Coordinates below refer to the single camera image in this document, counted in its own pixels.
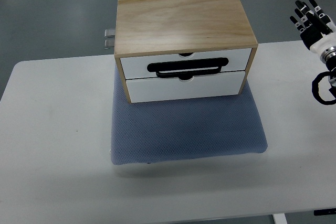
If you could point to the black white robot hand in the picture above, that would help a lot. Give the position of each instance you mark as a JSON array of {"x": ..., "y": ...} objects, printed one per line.
[{"x": 313, "y": 24}]

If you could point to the black metal drawer handle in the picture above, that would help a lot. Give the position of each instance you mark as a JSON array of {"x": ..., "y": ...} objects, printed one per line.
[{"x": 187, "y": 69}]

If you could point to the white drawer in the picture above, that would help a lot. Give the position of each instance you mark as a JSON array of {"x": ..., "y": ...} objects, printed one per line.
[
  {"x": 136, "y": 67},
  {"x": 157, "y": 89}
]

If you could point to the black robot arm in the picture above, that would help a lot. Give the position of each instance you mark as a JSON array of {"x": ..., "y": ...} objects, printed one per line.
[{"x": 328, "y": 58}]

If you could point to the wooden drawer cabinet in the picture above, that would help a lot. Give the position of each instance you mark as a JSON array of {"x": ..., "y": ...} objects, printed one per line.
[{"x": 165, "y": 27}]

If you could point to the black table control panel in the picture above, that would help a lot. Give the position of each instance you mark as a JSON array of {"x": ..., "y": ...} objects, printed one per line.
[{"x": 324, "y": 212}]

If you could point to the white table leg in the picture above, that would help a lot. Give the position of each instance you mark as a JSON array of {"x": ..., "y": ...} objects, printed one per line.
[{"x": 279, "y": 218}]

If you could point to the blue-grey mesh cushion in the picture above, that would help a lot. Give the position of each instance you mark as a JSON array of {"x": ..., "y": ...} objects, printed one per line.
[{"x": 184, "y": 129}]

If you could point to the grey metal table clamp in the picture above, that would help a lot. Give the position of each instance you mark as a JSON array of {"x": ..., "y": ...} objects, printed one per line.
[{"x": 109, "y": 35}]

